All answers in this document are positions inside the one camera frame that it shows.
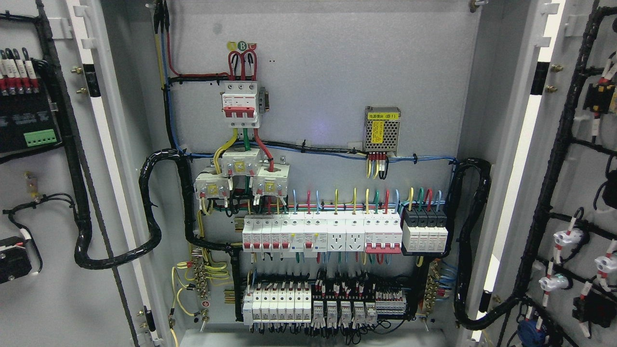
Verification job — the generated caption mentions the red main circuit breaker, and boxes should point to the red main circuit breaker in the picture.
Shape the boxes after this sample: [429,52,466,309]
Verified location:
[222,80,264,128]

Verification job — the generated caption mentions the white socket module row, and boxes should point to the white socket module row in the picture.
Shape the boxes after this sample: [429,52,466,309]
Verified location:
[327,212,366,252]

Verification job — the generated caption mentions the brass terminal bar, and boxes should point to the brass terminal bar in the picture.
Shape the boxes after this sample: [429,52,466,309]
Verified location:
[191,247,210,309]
[422,259,441,318]

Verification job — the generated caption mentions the lower relay terminal row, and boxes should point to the lower relay terminal row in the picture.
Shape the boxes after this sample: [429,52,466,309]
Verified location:
[309,274,410,334]

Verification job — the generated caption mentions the black white surge protector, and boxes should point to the black white surge protector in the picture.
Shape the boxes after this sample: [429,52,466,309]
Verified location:
[402,209,450,258]

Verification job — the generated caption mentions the black left cable conduit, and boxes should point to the black left cable conduit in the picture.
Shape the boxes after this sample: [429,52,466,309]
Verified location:
[73,148,241,270]

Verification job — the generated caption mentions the perforated metal power supply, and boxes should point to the perforated metal power supply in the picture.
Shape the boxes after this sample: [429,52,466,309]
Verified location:
[363,106,401,154]

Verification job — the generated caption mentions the black digital power meter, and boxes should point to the black digital power meter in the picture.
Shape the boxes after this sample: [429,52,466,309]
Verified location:
[0,48,60,153]

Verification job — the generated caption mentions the black cable conduit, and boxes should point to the black cable conduit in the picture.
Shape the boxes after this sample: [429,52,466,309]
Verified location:
[446,158,519,331]
[73,148,241,270]

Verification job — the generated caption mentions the brass left terminal bar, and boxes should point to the brass left terminal bar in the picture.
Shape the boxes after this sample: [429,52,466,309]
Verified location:
[191,247,210,309]

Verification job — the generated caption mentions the black right cable conduit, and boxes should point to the black right cable conduit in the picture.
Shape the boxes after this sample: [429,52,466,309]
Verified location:
[446,158,519,331]

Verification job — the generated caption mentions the grey cabinet door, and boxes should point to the grey cabinet door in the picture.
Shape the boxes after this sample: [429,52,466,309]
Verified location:
[443,0,616,347]
[0,0,154,347]

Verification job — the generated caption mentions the white current transformers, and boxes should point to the white current transformers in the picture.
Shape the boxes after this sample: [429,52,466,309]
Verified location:
[194,148,290,200]

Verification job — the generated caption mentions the brass right terminal bar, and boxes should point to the brass right terminal bar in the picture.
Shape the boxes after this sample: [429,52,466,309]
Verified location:
[422,259,441,318]

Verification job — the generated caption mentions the white lower breaker row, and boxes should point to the white lower breaker row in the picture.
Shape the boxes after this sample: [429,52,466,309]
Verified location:
[242,281,312,329]

